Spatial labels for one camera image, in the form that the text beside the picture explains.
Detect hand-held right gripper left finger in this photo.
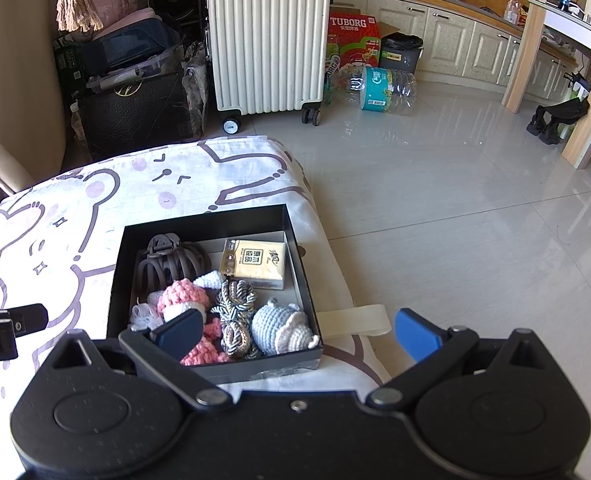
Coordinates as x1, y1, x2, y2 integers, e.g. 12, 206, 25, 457
50, 308, 233, 408

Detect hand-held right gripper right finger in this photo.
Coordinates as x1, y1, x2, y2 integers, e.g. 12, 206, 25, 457
365, 308, 551, 409

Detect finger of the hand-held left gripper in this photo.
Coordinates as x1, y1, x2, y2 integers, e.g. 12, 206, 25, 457
0, 304, 49, 338

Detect pink crochet toy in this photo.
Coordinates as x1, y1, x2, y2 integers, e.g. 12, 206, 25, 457
148, 270, 231, 367

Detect white lace scrunchie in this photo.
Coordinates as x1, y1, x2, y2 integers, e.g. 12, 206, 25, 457
129, 300, 163, 332

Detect braided rope tassel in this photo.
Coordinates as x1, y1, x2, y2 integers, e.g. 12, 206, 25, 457
214, 280, 260, 360

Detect black hair claw clip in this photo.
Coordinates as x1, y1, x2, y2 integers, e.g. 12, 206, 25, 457
136, 232, 213, 293

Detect black cardboard box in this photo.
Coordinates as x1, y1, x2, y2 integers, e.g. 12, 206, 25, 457
106, 203, 323, 383

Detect blue cream crochet ornament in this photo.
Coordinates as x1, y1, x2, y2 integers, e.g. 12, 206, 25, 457
250, 297, 322, 353

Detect yellow tissue pack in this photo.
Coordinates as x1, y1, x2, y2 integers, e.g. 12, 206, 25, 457
219, 238, 287, 291

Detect cartoon printed blanket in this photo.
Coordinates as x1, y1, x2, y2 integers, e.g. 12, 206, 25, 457
0, 134, 392, 476

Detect clear plastic water bottle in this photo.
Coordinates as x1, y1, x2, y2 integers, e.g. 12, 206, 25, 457
69, 101, 87, 143

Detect black leather case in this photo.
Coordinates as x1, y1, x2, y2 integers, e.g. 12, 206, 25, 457
78, 72, 203, 161

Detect clear plastic bag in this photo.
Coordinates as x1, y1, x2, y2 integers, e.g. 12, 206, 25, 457
181, 42, 211, 133

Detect large water bottle blue label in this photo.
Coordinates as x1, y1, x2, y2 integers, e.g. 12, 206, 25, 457
336, 65, 419, 113

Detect stack of black cartons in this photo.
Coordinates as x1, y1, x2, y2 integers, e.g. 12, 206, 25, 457
52, 35, 88, 98

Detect beige curtain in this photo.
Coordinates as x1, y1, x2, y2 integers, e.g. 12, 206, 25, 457
0, 0, 71, 196

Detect black trash bin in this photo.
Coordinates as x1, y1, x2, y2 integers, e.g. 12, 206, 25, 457
378, 32, 425, 75

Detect clear plastic storage bin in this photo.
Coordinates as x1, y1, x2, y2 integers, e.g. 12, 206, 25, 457
82, 20, 186, 93

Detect white ribbed suitcase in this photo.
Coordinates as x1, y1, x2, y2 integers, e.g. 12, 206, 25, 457
206, 0, 332, 136

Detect cream kitchen cabinets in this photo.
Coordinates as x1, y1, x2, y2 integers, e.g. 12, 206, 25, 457
330, 0, 576, 103

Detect red green beer carton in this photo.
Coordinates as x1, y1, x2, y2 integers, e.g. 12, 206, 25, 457
325, 12, 382, 106

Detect wooden white-topped table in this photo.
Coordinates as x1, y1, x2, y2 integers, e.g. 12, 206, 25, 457
503, 0, 591, 171

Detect pink cushion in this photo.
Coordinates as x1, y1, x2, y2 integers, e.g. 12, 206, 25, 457
88, 0, 141, 36

